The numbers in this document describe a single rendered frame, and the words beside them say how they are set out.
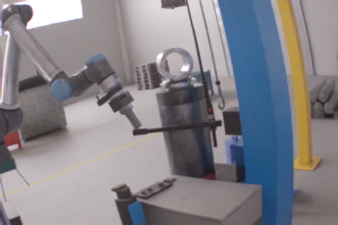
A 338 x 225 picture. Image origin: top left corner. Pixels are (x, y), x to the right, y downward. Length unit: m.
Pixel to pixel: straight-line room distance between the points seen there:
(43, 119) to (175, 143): 8.03
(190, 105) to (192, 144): 0.17
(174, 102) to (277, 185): 0.59
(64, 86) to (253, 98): 0.71
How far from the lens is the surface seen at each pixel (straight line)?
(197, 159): 1.61
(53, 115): 9.59
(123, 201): 1.13
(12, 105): 1.84
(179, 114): 1.55
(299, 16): 12.47
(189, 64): 1.58
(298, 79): 4.02
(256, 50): 1.24
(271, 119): 1.27
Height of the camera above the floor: 1.68
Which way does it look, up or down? 12 degrees down
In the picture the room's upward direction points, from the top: 10 degrees counter-clockwise
